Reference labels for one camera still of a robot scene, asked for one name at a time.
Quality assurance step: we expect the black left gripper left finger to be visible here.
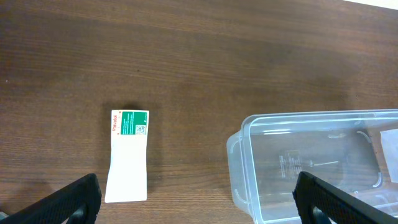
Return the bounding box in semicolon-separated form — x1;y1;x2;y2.
1;173;102;224

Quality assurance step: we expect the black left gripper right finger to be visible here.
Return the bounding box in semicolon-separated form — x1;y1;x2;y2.
292;171;397;224

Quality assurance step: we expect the white green medicine box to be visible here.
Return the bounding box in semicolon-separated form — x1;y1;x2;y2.
104;110;149;203

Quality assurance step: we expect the white spray bottle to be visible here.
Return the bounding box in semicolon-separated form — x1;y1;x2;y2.
381;129;398;183

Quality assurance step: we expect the small gold-lid jar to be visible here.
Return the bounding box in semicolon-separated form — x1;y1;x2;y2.
0;212;8;220

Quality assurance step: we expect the clear plastic container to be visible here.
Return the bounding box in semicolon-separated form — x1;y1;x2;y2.
226;109;397;223

